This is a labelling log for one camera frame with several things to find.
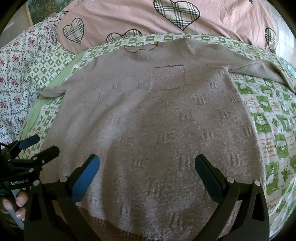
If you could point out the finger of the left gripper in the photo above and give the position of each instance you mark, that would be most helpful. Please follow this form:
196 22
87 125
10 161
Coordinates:
42 155
12 150

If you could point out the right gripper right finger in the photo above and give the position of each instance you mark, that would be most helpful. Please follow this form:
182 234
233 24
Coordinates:
251 222

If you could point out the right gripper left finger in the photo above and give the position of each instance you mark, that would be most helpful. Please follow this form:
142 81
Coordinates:
59 217

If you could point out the beige knit sweater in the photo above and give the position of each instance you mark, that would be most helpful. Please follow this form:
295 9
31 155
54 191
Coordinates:
147 112

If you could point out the person left hand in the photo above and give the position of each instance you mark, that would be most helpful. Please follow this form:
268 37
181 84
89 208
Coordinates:
20 204

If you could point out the floral print bedsheet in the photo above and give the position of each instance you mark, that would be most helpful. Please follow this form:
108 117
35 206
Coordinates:
17 93

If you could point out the green white patterned quilt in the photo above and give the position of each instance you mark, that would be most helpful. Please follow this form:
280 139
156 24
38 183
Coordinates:
270 104

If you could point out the pink heart print duvet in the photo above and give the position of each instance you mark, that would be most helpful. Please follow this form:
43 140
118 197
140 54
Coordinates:
91 23

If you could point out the gold framed wall picture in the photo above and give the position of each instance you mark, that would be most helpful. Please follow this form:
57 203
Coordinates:
41 9

